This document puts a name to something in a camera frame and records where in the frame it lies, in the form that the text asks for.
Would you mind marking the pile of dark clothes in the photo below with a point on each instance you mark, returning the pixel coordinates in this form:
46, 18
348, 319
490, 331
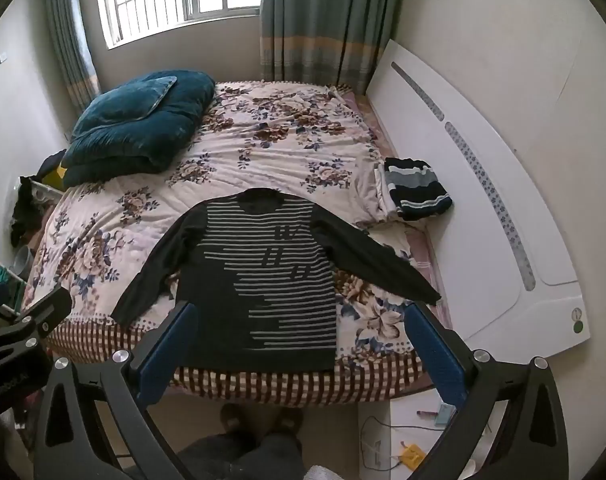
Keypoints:
25, 205

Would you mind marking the grey bucket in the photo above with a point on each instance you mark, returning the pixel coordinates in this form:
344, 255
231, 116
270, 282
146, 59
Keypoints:
23, 260

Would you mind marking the teal small box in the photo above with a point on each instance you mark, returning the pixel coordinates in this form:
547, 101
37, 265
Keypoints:
445, 414

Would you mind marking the white nightstand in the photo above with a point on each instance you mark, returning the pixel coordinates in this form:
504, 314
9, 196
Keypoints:
413, 435

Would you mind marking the white bed headboard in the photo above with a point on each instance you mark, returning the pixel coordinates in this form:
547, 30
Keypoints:
433, 130

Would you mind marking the folded black striped sweater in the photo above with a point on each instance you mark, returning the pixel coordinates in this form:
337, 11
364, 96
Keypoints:
418, 187

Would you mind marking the yellow cloth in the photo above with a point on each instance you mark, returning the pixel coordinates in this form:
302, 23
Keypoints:
58, 174

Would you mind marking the person's legs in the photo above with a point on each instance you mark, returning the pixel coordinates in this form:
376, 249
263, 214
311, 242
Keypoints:
243, 452

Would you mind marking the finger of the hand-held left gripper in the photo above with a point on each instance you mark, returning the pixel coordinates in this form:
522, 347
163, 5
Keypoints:
45, 307

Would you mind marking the wide green banded curtain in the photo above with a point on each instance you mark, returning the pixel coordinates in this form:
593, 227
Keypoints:
323, 20

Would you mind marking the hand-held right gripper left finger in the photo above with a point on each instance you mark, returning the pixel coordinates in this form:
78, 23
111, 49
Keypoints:
163, 355

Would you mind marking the floral bed quilt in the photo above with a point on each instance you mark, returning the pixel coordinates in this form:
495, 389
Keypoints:
283, 130

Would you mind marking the teal folded blanket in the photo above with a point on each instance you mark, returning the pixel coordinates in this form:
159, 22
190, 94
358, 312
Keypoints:
148, 145

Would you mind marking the teal velvet pillow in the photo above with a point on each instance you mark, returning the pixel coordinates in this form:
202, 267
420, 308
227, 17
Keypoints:
123, 102

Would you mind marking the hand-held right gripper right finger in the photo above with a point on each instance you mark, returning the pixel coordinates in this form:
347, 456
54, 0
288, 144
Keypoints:
435, 355

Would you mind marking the dark striped long-sleeve sweater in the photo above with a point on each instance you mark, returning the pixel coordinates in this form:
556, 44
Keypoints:
278, 280

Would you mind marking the narrow green banded curtain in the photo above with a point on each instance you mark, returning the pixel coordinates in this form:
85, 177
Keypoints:
70, 35

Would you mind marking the yellow small box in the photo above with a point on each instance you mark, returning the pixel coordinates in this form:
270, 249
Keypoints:
412, 456

